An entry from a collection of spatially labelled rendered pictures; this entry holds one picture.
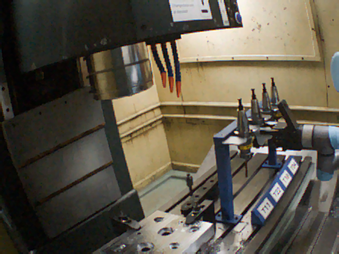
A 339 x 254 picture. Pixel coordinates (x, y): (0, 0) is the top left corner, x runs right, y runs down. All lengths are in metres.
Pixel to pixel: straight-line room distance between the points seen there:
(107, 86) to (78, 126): 0.52
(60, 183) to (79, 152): 0.16
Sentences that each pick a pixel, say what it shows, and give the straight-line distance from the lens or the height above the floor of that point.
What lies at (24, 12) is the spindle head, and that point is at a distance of 0.98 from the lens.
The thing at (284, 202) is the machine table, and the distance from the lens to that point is 1.18.
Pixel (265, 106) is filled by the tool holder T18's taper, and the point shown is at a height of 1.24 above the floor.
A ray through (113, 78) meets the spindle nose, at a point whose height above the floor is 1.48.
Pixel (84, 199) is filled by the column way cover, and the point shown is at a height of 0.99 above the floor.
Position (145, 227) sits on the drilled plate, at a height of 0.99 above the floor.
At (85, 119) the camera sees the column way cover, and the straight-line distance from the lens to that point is 1.24.
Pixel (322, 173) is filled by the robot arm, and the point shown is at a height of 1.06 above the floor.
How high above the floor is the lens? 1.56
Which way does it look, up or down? 17 degrees down
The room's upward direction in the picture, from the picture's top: 11 degrees counter-clockwise
